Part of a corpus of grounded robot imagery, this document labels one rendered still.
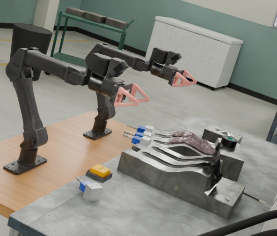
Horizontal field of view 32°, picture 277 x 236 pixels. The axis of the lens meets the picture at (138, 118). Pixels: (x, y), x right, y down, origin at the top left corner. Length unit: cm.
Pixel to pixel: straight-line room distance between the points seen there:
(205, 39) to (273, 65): 142
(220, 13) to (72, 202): 793
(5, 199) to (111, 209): 37
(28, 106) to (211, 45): 689
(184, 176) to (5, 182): 69
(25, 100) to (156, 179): 61
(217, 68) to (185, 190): 663
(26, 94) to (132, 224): 61
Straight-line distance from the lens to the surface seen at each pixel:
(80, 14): 655
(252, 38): 920
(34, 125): 180
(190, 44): 865
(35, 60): 176
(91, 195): 172
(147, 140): 212
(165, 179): 195
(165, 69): 217
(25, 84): 180
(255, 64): 919
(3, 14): 908
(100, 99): 232
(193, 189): 193
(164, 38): 886
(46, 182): 179
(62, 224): 156
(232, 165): 231
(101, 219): 164
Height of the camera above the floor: 160
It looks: 16 degrees down
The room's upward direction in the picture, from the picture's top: 16 degrees clockwise
